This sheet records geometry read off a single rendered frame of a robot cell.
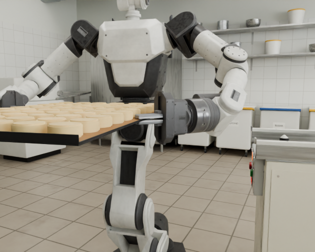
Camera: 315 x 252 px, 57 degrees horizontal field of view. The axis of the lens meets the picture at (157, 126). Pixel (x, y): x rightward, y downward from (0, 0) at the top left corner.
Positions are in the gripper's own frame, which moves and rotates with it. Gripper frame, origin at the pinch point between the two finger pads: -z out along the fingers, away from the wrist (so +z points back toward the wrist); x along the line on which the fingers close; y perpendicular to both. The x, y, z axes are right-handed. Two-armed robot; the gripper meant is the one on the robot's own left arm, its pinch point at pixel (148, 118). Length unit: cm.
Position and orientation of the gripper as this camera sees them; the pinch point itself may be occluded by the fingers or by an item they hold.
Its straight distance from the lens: 67.6
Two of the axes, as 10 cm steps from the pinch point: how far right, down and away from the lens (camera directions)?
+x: 0.0, -9.9, -1.3
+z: 8.6, -0.7, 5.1
